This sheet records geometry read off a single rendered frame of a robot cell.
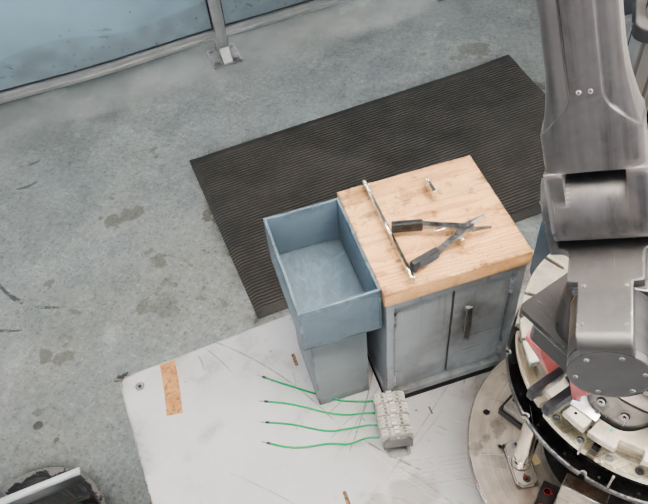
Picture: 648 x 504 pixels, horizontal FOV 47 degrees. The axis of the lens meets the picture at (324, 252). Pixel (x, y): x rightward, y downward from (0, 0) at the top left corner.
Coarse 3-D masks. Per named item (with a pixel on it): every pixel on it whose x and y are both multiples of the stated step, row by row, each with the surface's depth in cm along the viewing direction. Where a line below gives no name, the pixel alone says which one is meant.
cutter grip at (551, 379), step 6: (552, 372) 70; (558, 372) 70; (564, 372) 70; (546, 378) 69; (552, 378) 69; (558, 378) 70; (534, 384) 69; (540, 384) 69; (546, 384) 69; (552, 384) 70; (528, 390) 69; (534, 390) 69; (540, 390) 69; (546, 390) 70; (528, 396) 70; (534, 396) 69
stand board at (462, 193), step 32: (352, 192) 102; (384, 192) 102; (416, 192) 101; (448, 192) 101; (480, 192) 101; (352, 224) 98; (480, 224) 97; (512, 224) 97; (384, 256) 95; (416, 256) 94; (448, 256) 94; (480, 256) 94; (512, 256) 93; (384, 288) 91; (416, 288) 92
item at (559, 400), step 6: (564, 390) 68; (570, 390) 68; (558, 396) 68; (564, 396) 68; (570, 396) 68; (546, 402) 68; (552, 402) 68; (558, 402) 68; (564, 402) 69; (546, 408) 68; (552, 408) 68; (558, 408) 69; (546, 414) 68
